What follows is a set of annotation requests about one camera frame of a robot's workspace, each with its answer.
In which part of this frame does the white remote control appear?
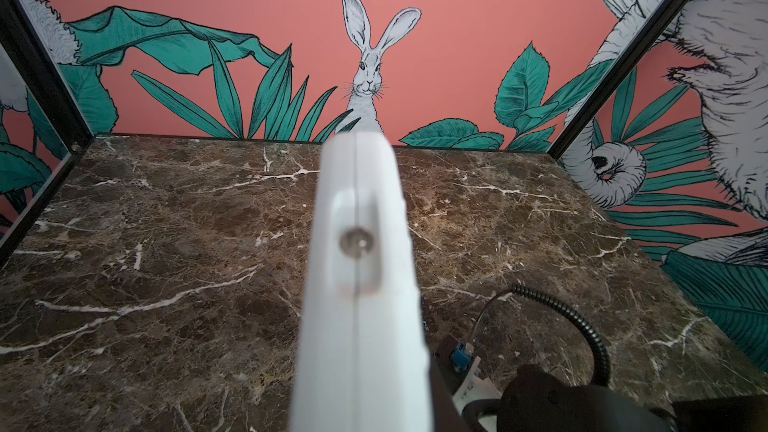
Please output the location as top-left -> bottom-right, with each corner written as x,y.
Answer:
289,132 -> 434,431

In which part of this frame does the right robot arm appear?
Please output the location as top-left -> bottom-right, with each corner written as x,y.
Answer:
461,365 -> 767,431

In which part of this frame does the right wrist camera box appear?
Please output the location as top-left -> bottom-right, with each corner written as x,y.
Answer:
429,335 -> 501,431

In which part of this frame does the right black corrugated cable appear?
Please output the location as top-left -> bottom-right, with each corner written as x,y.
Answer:
469,283 -> 612,388

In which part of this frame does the left black frame post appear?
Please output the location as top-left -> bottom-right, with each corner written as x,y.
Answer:
1,0 -> 94,265

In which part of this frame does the black frame post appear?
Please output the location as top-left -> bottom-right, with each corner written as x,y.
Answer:
1,0 -> 94,265
547,0 -> 691,161

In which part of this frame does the right black frame post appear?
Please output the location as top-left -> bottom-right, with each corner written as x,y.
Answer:
547,0 -> 691,161

